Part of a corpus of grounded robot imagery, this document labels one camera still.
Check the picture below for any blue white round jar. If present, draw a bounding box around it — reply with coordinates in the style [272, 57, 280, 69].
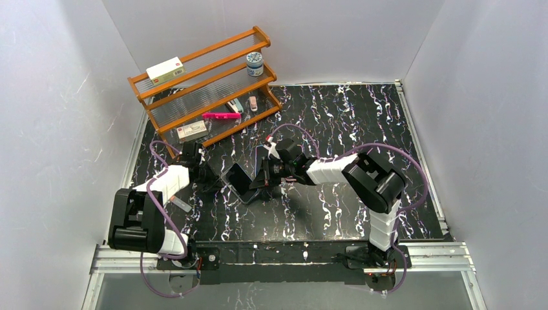
[246, 52, 264, 77]

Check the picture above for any pink flat tool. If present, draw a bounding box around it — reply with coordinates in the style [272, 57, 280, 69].
[202, 112, 241, 119]

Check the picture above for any grey box red label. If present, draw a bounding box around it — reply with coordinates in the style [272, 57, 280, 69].
[176, 120, 209, 143]

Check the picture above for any white orange marker pen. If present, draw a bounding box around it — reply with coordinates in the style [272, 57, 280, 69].
[170, 196, 193, 213]

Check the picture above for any teal white stapler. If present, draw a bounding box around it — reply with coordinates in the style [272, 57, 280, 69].
[226, 98, 244, 114]

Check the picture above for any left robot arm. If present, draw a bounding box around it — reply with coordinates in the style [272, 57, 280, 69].
[107, 142, 221, 260]

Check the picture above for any small pink eraser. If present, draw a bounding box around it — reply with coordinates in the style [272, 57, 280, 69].
[249, 96, 258, 112]

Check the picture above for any orange wooden shelf rack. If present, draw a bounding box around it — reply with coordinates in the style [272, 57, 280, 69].
[128, 26, 282, 147]

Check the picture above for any white box red label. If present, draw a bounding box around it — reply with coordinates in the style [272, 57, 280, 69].
[146, 57, 186, 86]

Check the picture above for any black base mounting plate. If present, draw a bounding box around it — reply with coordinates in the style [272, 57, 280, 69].
[157, 240, 403, 285]

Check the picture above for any aluminium front rail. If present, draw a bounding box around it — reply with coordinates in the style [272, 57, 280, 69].
[91, 241, 476, 273]

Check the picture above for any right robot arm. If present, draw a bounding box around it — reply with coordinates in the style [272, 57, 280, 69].
[250, 139, 406, 266]

